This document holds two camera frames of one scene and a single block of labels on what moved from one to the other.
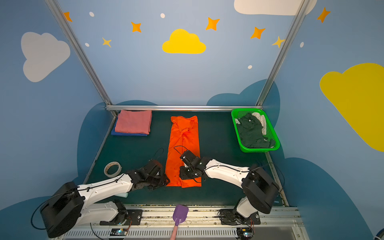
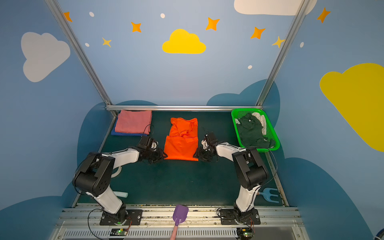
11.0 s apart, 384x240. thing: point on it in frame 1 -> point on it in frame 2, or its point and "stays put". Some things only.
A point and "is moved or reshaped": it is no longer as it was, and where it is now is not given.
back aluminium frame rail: (184, 107) stays put
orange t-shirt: (184, 136) is moved or reshaped
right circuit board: (244, 233) stays put
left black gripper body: (157, 174) -> (156, 153)
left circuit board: (118, 232) stays put
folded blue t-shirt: (123, 133) stays put
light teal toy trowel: (123, 195) stays put
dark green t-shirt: (251, 134) stays put
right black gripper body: (187, 165) -> (202, 153)
